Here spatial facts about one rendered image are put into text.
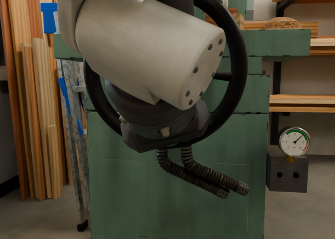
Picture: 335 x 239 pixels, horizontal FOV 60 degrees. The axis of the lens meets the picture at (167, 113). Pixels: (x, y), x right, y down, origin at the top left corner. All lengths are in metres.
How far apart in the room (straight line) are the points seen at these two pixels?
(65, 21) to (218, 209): 0.61
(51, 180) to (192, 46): 1.97
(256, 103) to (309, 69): 2.60
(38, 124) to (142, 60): 1.86
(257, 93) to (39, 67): 1.57
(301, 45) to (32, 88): 1.64
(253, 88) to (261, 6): 2.57
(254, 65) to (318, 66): 2.64
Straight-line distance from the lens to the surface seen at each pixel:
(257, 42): 0.70
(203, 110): 0.39
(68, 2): 0.23
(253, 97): 0.69
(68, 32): 0.24
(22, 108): 2.07
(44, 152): 2.07
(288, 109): 2.72
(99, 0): 0.23
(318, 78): 3.31
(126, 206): 0.78
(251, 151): 0.71
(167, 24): 0.20
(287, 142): 0.66
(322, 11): 3.38
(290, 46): 0.71
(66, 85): 1.54
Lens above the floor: 0.79
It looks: 7 degrees down
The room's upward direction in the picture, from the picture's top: straight up
